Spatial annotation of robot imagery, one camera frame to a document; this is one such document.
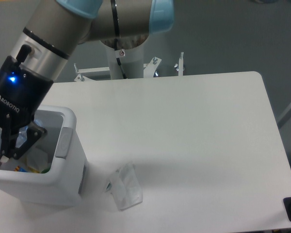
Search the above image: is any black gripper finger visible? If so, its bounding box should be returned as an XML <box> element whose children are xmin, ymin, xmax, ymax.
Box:
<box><xmin>12</xmin><ymin>121</ymin><xmax>48</xmax><ymax>160</ymax></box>
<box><xmin>0</xmin><ymin>114</ymin><xmax>11</xmax><ymax>166</ymax></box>

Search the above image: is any white plastic trash can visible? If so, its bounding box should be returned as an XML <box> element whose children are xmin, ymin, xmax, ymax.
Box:
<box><xmin>0</xmin><ymin>105</ymin><xmax>87</xmax><ymax>206</ymax></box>

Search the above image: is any black cable on pedestal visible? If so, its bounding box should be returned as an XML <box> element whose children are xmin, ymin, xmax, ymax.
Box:
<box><xmin>113</xmin><ymin>38</ymin><xmax>127</xmax><ymax>80</ymax></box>

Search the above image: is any white metal base frame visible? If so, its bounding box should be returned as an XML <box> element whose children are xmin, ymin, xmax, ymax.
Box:
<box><xmin>73</xmin><ymin>52</ymin><xmax>186</xmax><ymax>83</ymax></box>

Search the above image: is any colourful wrapper in bin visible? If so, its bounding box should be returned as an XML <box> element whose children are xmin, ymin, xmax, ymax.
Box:
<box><xmin>14</xmin><ymin>166</ymin><xmax>40</xmax><ymax>174</ymax></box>

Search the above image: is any clear plastic food wrapper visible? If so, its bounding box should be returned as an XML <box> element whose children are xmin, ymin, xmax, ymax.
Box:
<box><xmin>105</xmin><ymin>162</ymin><xmax>143</xmax><ymax>211</ymax></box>

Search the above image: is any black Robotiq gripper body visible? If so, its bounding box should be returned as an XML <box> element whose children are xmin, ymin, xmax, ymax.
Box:
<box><xmin>0</xmin><ymin>56</ymin><xmax>53</xmax><ymax>132</ymax></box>

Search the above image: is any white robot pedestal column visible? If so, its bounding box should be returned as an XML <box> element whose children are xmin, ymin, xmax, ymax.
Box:
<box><xmin>101</xmin><ymin>34</ymin><xmax>149</xmax><ymax>80</ymax></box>

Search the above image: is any crumpled white tissue in bin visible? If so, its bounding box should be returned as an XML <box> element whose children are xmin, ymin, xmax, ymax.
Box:
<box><xmin>26</xmin><ymin>149</ymin><xmax>49</xmax><ymax>173</ymax></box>

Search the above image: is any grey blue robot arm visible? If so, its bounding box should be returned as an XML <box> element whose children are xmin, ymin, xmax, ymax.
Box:
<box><xmin>0</xmin><ymin>0</ymin><xmax>174</xmax><ymax>166</ymax></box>

